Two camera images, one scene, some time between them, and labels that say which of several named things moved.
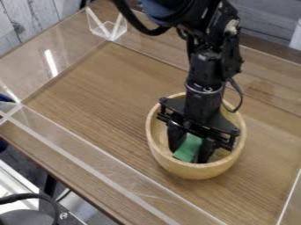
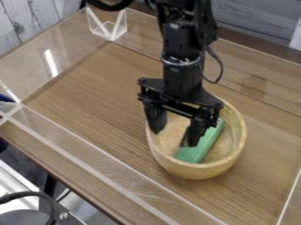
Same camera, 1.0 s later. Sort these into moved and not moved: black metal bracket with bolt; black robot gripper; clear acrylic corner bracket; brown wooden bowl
Moved: black robot gripper
Not moved: clear acrylic corner bracket; black metal bracket with bolt; brown wooden bowl
